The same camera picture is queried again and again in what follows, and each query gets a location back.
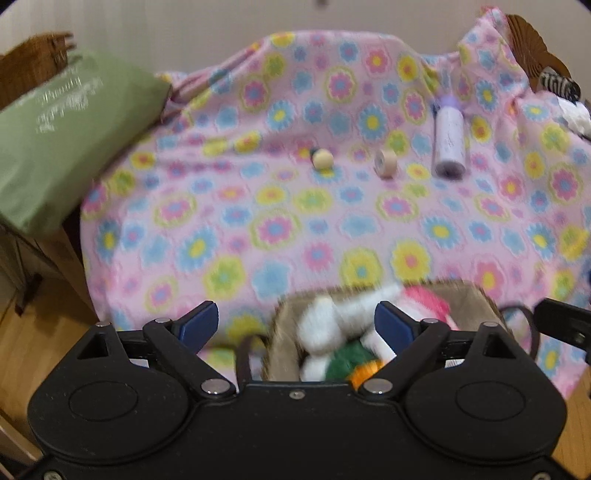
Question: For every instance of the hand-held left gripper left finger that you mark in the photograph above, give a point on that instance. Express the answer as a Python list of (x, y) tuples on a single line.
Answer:
[(201, 323)]

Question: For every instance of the carved wooden chair back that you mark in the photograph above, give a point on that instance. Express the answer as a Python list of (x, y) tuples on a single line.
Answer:
[(531, 41)]

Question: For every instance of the white purple-lidded bottle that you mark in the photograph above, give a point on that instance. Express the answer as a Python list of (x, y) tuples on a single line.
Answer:
[(450, 138)]

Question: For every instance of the beige tape roll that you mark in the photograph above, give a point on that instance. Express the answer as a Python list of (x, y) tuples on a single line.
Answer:
[(384, 162)]

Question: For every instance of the green printed cushion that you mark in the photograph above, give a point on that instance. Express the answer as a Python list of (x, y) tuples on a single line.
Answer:
[(60, 147)]

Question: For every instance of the wooden cabinet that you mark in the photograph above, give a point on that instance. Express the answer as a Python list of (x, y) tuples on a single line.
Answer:
[(41, 267)]

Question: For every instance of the zebra striped cloth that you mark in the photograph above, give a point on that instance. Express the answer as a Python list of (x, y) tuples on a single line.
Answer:
[(561, 85)]

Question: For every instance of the orange and green scrunchie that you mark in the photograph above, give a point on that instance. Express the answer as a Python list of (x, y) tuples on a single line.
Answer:
[(351, 364)]

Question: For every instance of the pink floral fleece blanket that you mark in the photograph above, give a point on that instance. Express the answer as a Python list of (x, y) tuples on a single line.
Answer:
[(277, 230)]

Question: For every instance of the white plush toy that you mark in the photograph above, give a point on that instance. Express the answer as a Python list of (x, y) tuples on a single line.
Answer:
[(318, 332), (369, 302)]

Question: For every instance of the beige woven storage basket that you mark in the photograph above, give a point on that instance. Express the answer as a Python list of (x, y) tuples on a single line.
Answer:
[(475, 304)]

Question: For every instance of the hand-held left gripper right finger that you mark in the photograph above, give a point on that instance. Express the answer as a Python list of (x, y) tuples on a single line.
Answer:
[(392, 325)]

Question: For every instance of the small wooden ball toy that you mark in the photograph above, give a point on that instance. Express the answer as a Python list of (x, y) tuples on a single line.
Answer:
[(322, 159)]

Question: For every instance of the white crumpled cloth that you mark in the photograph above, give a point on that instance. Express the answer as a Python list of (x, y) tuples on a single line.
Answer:
[(577, 117)]

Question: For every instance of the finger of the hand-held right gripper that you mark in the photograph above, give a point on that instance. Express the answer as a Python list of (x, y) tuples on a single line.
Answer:
[(563, 321)]

